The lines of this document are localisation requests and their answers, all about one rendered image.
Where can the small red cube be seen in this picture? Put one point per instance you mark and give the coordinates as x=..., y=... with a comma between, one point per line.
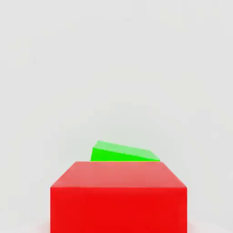
x=118, y=203

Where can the small green cube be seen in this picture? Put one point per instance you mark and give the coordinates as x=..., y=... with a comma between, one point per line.
x=116, y=154

